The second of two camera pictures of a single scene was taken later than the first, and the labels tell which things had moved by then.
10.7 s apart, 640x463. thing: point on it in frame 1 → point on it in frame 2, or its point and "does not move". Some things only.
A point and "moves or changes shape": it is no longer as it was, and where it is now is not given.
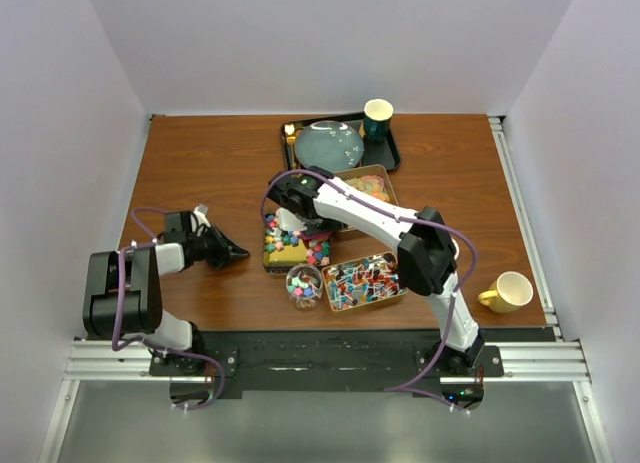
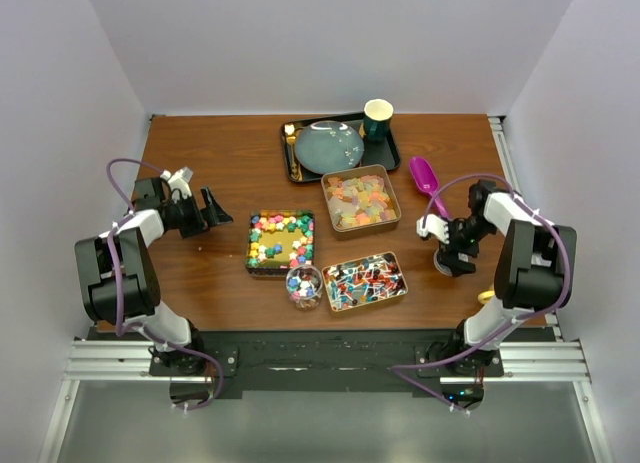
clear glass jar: x=303 y=284 does not move
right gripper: x=331 y=226 → x=449 y=254
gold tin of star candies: x=283 y=250 moves or changes shape
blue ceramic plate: x=329 y=144 does not move
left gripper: x=226 y=250 → x=198 y=225
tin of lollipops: x=363 y=281 does not move
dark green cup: x=378 y=114 does not move
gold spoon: x=291 y=140 does not move
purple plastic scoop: x=307 y=236 → x=426 y=179
